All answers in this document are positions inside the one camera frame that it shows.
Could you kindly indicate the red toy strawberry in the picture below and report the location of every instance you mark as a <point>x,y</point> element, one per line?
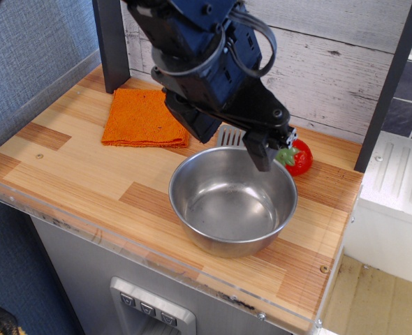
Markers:
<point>297,160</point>

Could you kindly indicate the grey control panel with buttons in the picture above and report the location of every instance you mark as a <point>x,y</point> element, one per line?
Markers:
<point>143,312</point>

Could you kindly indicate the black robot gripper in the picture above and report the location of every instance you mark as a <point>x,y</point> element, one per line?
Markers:
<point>214,77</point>

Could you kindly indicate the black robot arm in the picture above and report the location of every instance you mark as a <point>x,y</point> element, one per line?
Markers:
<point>203,15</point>

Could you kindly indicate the orange cloth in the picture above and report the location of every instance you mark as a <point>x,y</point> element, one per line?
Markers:
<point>139,118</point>

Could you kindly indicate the grey slotted spatula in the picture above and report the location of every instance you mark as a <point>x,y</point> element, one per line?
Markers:
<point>230,136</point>

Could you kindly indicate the stainless steel pot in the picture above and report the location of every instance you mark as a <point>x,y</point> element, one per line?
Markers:
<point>228,207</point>

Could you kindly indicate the white ribbed cabinet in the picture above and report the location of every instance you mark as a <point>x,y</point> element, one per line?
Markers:
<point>380,233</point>

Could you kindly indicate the dark grey right post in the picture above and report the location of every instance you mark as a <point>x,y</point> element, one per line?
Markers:
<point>395,71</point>

